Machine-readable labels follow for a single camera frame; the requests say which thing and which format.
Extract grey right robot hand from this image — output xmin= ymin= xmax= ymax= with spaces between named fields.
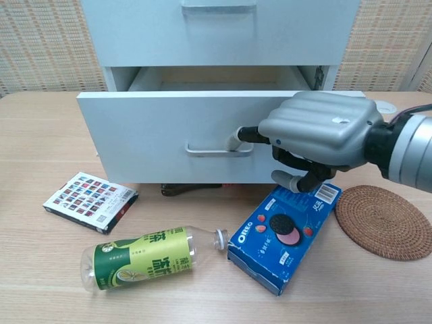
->
xmin=226 ymin=91 xmax=385 ymax=194

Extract flat box with photo grid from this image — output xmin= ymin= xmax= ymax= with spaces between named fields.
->
xmin=43 ymin=171 xmax=140 ymax=236

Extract empty bottle with green label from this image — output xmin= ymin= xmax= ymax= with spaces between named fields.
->
xmin=80 ymin=225 xmax=231 ymax=294

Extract round woven rattan coaster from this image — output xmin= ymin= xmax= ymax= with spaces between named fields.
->
xmin=334 ymin=184 xmax=432 ymax=261

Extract blue Oreo cookie box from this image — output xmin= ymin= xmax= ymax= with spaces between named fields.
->
xmin=226 ymin=182 xmax=342 ymax=297

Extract white cabinet drawer with handle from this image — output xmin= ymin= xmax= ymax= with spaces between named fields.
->
xmin=76 ymin=65 xmax=367 ymax=186
xmin=80 ymin=0 xmax=362 ymax=68

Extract cola bottle with red label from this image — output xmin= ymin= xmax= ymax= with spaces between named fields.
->
xmin=160 ymin=182 xmax=237 ymax=196

